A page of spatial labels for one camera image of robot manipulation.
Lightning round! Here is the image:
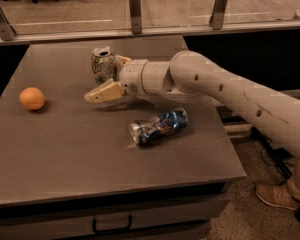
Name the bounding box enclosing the black floor cable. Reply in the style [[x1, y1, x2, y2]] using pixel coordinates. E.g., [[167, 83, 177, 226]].
[[259, 143, 295, 172]]

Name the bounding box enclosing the black bar on floor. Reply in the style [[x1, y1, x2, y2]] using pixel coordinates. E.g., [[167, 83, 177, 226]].
[[250, 127, 292, 179]]

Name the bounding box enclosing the right metal bracket post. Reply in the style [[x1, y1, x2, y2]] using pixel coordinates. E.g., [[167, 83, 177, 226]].
[[209, 0, 228, 30]]

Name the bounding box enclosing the green 7up soda can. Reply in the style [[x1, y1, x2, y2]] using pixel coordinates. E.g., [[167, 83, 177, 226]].
[[91, 46, 117, 85]]

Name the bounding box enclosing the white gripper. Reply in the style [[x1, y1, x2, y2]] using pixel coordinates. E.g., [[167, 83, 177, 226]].
[[84, 55, 148, 103]]

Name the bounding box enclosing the orange fruit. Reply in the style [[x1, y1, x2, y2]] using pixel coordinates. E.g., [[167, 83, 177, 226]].
[[19, 87, 45, 111]]

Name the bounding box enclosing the middle metal bracket post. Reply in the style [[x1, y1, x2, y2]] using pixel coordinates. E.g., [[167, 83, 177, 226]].
[[129, 0, 142, 34]]

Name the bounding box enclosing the crushed blue soda can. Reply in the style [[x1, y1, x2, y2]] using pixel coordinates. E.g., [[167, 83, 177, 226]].
[[129, 107, 188, 145]]

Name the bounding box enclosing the grey cabinet drawer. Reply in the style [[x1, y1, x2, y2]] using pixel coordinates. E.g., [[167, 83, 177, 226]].
[[0, 193, 229, 240]]

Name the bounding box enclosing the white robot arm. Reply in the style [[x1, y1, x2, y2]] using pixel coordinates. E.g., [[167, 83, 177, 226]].
[[85, 51, 300, 160]]

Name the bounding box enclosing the metal bracket post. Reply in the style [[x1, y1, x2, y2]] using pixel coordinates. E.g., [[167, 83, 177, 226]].
[[0, 7, 16, 41], [129, 0, 142, 34], [209, 0, 228, 30]]

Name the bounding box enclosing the brown shoe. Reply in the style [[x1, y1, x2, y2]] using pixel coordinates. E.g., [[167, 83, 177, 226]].
[[255, 184, 300, 211]]

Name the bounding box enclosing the black drawer handle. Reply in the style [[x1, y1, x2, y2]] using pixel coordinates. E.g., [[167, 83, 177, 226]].
[[92, 215, 132, 236]]

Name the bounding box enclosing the left metal bracket post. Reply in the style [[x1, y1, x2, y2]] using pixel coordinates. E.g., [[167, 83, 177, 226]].
[[0, 7, 16, 41]]

